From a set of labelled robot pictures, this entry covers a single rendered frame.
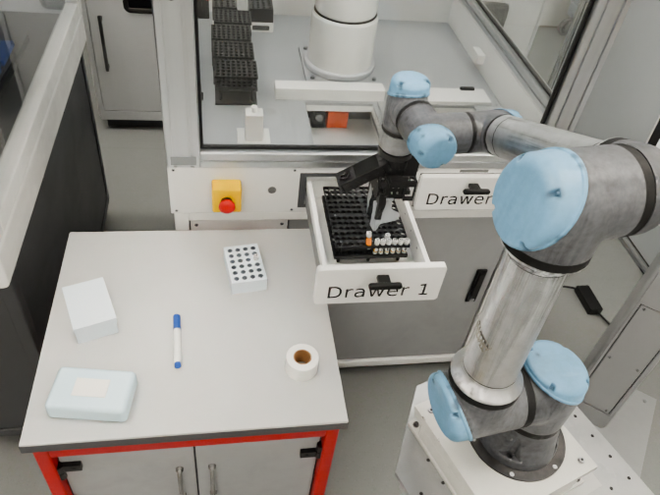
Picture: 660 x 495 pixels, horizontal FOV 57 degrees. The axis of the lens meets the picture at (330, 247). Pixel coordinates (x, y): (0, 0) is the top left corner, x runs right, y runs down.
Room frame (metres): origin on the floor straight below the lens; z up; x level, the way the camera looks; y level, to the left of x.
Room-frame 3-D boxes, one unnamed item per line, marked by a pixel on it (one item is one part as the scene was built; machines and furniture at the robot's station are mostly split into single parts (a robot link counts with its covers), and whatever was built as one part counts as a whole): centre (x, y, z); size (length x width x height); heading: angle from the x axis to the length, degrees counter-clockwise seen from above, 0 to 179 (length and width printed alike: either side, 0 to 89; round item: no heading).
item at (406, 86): (1.02, -0.10, 1.27); 0.09 x 0.08 x 0.11; 22
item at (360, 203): (1.13, -0.07, 0.87); 0.22 x 0.18 x 0.06; 14
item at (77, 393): (0.61, 0.41, 0.78); 0.15 x 0.10 x 0.04; 95
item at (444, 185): (1.32, -0.35, 0.87); 0.29 x 0.02 x 0.11; 104
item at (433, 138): (0.94, -0.16, 1.27); 0.11 x 0.11 x 0.08; 22
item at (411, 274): (0.94, -0.12, 0.87); 0.29 x 0.02 x 0.11; 104
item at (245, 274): (1.01, 0.20, 0.78); 0.12 x 0.08 x 0.04; 22
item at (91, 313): (0.81, 0.50, 0.79); 0.13 x 0.09 x 0.05; 33
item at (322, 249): (1.14, -0.07, 0.86); 0.40 x 0.26 x 0.06; 14
